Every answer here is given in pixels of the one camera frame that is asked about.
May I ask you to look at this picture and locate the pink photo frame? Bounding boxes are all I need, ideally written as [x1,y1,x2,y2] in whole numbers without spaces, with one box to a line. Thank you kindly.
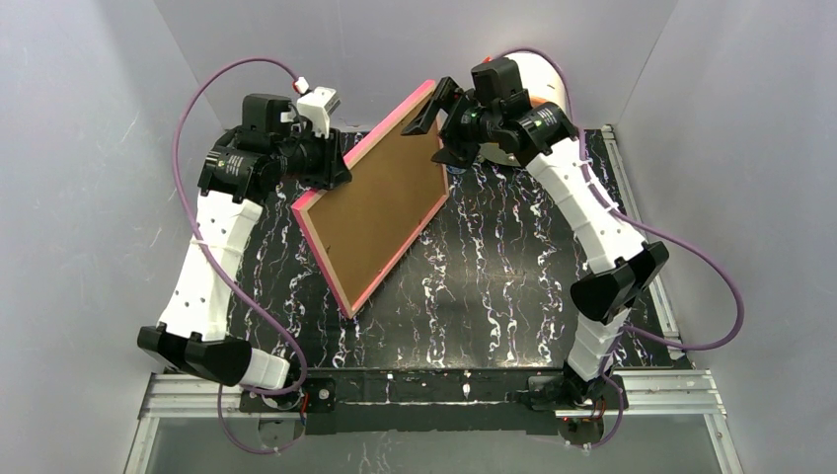
[290,79,451,321]

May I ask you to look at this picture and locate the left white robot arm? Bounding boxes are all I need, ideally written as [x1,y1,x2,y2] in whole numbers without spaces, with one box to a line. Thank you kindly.
[137,87,351,391]

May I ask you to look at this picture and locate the brown cardboard backing board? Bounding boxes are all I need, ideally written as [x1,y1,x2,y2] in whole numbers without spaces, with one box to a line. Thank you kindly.
[307,91,447,309]

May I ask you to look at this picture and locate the aluminium right side rail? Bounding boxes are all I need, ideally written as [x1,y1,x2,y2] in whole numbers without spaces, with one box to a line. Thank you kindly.
[601,125,687,361]

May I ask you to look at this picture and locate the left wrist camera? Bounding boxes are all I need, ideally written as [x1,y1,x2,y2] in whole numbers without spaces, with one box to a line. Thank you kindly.
[293,76,341,138]

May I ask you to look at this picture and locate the aluminium front rail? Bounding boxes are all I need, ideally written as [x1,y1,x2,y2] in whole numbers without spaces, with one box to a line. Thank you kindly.
[124,369,743,473]

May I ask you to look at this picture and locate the round cream drawer cabinet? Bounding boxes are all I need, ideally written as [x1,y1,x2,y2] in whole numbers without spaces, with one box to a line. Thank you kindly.
[480,50,570,167]

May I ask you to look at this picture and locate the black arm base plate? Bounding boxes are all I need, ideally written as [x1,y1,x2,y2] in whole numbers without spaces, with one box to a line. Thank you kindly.
[239,367,629,437]

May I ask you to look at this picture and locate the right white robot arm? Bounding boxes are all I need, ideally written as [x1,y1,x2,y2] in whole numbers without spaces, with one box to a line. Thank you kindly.
[401,50,669,393]

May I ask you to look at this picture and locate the aluminium rail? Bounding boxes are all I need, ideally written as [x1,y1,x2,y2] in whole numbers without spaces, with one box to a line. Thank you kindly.
[124,369,743,473]
[601,125,687,361]

